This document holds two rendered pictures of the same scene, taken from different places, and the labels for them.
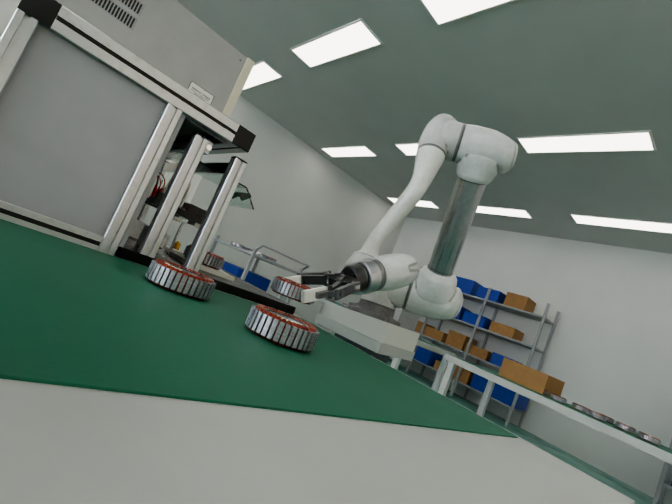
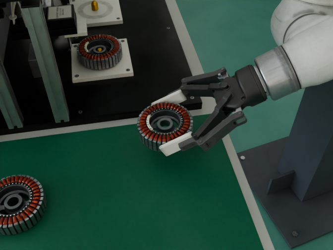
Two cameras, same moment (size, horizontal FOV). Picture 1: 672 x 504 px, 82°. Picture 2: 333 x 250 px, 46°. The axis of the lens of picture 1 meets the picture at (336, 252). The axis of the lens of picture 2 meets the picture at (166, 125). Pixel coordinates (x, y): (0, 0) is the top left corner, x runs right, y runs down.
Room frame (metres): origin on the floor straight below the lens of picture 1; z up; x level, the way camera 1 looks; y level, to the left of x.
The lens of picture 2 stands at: (0.47, -0.21, 1.39)
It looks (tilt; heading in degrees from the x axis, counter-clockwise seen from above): 47 degrees down; 29
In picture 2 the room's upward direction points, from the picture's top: straight up
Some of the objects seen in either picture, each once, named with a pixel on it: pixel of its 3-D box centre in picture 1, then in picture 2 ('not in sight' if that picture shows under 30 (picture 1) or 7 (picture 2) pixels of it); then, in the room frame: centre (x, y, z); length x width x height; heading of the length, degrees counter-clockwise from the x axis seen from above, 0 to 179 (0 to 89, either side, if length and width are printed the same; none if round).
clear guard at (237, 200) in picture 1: (202, 179); not in sight; (1.30, 0.52, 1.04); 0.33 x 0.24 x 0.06; 130
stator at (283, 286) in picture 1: (294, 290); (165, 126); (0.94, 0.06, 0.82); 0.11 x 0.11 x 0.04
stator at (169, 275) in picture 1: (181, 279); (14, 203); (0.67, 0.23, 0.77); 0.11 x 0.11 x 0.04
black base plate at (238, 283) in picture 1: (179, 260); (93, 38); (1.18, 0.43, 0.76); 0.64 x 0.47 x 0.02; 40
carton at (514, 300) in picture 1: (519, 304); not in sight; (6.55, -3.27, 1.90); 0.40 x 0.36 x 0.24; 131
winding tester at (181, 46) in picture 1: (142, 63); not in sight; (1.00, 0.67, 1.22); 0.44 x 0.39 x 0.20; 40
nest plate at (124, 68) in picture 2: (200, 265); (101, 59); (1.10, 0.34, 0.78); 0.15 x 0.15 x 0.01; 40
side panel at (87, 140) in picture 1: (69, 146); not in sight; (0.69, 0.51, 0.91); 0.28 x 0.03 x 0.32; 130
